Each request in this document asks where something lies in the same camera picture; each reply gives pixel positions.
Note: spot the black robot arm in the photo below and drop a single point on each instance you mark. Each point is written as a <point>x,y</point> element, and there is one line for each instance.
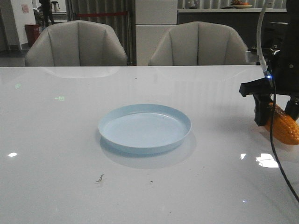
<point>291,38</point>

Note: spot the pink wall notice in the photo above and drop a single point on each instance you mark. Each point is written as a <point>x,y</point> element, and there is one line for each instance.
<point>25,9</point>

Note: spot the red trash bin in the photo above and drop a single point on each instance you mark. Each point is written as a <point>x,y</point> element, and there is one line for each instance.
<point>32,32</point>

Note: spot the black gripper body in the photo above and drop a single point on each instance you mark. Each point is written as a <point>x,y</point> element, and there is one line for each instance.
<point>282,76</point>

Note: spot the orange toy corn cob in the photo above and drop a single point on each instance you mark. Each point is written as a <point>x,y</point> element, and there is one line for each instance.
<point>285,129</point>

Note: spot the light blue round plate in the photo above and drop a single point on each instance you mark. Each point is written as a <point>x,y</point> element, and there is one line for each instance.
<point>144,129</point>

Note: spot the left beige upholstered chair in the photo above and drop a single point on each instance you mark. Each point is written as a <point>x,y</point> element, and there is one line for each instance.
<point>77,43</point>

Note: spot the white cabinet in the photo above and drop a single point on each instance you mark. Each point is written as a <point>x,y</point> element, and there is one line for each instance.
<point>152,18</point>

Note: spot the right beige upholstered chair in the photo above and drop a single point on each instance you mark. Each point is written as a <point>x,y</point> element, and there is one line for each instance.
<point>199,43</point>

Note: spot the fruit bowl on counter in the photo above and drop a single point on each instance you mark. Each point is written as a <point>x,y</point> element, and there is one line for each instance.
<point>240,4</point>

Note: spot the person in background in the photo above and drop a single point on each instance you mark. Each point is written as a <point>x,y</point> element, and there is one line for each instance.
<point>47,12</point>

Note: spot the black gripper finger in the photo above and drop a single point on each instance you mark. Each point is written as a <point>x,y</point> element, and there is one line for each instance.
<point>292,107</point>
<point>262,108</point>

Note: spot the red barrier belt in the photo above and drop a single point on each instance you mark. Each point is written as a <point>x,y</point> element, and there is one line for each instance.
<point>102,14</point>

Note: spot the dark grey counter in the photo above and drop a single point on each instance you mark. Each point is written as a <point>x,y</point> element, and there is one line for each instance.
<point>244,21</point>

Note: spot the beige upholstered chair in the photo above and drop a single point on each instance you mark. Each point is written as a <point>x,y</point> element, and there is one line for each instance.
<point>77,43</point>
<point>199,43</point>

